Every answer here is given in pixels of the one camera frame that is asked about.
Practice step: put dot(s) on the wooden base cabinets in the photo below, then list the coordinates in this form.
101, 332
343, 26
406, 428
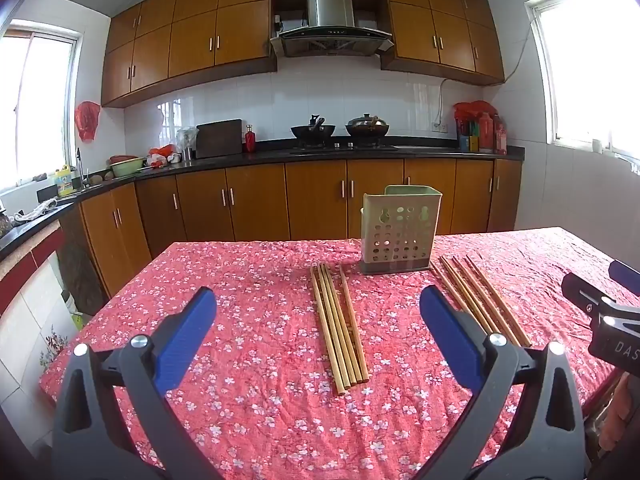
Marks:
250, 200

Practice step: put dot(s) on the cooking pot with lid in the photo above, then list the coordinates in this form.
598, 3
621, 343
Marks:
367, 127

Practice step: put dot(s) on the large bright window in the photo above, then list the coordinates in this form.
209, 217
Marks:
585, 70

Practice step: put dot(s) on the black wok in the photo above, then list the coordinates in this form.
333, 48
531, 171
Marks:
312, 132

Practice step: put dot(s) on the green basin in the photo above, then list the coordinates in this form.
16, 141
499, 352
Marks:
127, 167

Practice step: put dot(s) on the red and white bag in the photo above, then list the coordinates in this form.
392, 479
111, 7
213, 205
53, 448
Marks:
162, 152

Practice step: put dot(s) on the sink faucet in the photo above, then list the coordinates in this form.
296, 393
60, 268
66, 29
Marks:
79, 165

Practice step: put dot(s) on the steel range hood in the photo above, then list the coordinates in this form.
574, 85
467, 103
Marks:
330, 10

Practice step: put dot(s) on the red plastic bag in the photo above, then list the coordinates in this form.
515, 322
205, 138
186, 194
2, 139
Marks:
472, 109
87, 120

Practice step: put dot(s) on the dark cutting board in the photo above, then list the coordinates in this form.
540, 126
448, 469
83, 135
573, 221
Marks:
218, 139

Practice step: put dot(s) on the wall power outlet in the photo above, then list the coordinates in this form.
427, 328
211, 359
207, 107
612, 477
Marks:
439, 126

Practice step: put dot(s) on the steel cup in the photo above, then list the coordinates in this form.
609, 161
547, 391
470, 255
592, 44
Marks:
187, 153

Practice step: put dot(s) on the yellow dish soap bottle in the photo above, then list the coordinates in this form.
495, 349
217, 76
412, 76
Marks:
64, 182

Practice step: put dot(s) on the gas stove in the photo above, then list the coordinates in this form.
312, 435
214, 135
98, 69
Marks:
345, 146

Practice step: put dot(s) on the red glass bottle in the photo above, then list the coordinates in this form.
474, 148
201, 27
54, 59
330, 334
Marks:
250, 141

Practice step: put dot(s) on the black kitchen countertop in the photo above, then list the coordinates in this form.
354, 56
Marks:
270, 152

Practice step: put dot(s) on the window with barred frame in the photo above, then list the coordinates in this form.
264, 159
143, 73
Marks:
35, 110

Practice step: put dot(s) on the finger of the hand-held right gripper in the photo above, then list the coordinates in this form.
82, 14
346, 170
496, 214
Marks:
580, 292
625, 272

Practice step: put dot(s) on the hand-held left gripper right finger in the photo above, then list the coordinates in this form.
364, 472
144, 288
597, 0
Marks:
450, 330

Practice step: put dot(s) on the green perforated utensil holder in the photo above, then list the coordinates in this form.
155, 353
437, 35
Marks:
400, 230

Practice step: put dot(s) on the cluster of condiment bottles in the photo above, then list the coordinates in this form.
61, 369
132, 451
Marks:
482, 135

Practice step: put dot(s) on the red floral tablecloth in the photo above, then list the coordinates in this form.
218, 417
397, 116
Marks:
250, 360

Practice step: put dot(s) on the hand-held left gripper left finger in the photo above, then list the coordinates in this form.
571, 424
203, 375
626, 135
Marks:
185, 330

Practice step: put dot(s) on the clear plastic bag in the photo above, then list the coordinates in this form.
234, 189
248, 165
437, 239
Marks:
187, 136

